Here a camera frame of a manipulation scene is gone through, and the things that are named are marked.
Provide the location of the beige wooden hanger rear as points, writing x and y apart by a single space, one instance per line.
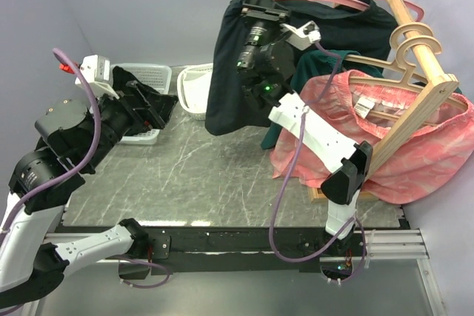
400 57

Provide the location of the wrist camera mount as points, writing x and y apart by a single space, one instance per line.
301 37
97 73

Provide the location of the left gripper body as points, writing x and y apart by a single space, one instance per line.
118 119

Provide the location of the pink patterned shorts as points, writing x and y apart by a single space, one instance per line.
350 132

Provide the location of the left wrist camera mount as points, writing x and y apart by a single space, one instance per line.
97 73

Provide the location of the beige wooden hanger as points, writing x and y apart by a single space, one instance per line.
400 57
403 72

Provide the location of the wooden clothes rack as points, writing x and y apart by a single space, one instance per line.
415 56

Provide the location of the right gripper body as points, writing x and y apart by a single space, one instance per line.
262 32

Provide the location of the dark navy shorts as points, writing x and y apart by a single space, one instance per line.
342 28

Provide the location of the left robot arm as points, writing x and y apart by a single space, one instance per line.
74 140

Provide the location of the beige wooden hanger front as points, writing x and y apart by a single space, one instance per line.
403 72

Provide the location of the white cloth in basket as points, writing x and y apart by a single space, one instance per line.
195 89

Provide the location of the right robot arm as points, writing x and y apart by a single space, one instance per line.
346 161

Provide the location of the grey plastic basket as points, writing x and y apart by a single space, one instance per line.
156 76

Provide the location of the aluminium frame rail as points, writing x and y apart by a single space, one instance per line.
395 279

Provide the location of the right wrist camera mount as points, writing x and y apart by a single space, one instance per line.
301 37

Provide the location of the green shorts on rack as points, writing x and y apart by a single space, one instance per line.
315 63

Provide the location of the white plastic basket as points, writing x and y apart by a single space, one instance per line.
198 117

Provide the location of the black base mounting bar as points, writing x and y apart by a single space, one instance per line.
226 249

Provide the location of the black drawstring garment in basket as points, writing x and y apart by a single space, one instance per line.
122 79

